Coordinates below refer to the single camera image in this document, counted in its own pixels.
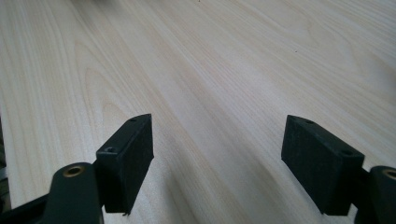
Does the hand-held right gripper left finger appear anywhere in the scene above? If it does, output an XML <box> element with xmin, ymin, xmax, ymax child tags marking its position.
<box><xmin>95</xmin><ymin>113</ymin><xmax>155</xmax><ymax>217</ymax></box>

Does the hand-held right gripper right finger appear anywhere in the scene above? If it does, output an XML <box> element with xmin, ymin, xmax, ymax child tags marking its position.
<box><xmin>280</xmin><ymin>114</ymin><xmax>365</xmax><ymax>217</ymax></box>

